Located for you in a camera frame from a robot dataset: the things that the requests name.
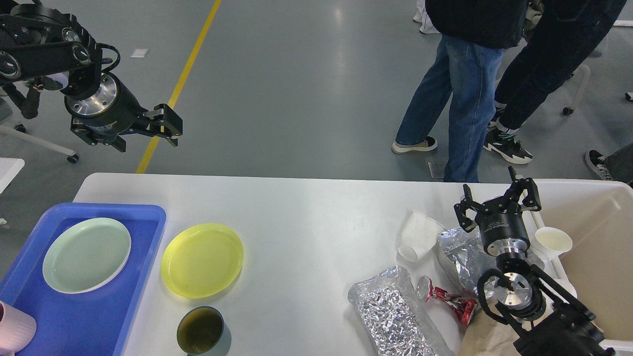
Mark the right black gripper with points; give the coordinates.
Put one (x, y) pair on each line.
(500, 221)

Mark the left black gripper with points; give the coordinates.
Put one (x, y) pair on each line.
(113, 111)

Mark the yellow plastic plate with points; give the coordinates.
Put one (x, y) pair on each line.
(202, 261)

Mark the dark teal cup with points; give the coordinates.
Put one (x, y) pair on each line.
(204, 332)

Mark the pink cup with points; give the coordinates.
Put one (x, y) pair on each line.
(17, 329)

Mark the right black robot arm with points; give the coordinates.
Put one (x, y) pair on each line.
(548, 320)

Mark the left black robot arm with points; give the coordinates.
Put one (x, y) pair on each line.
(43, 49)

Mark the silver foil bag rear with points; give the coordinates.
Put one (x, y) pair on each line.
(462, 257)

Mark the silver foil bag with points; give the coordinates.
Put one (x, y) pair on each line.
(395, 317)
(462, 257)

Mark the white paper cup upright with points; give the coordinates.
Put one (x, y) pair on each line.
(548, 243)

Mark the floor socket plate left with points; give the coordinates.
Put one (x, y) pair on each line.
(437, 170)

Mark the white paper cup lying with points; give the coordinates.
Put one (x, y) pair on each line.
(418, 236)

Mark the crushed red soda can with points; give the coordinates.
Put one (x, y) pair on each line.
(462, 307)

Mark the office chair left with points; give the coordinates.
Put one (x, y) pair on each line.
(5, 114)

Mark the beige plastic bin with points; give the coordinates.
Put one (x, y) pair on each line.
(598, 216)

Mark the brown paper bag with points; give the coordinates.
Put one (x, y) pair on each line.
(486, 337)

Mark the white side table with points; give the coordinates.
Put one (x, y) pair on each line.
(9, 168)

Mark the person at right edge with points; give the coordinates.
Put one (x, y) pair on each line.
(618, 166)

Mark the pale green plate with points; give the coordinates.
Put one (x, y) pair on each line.
(87, 256)

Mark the silver foil bag front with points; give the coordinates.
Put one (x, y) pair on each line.
(395, 317)

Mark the white office chair right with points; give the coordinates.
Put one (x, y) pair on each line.
(583, 72)

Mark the person in blue jeans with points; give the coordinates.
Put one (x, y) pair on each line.
(475, 35)

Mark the person with black sneakers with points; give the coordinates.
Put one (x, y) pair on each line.
(566, 35)

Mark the blue plastic tray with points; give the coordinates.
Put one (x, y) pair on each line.
(95, 323)

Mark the person in white trousers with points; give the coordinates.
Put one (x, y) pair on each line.
(421, 16)

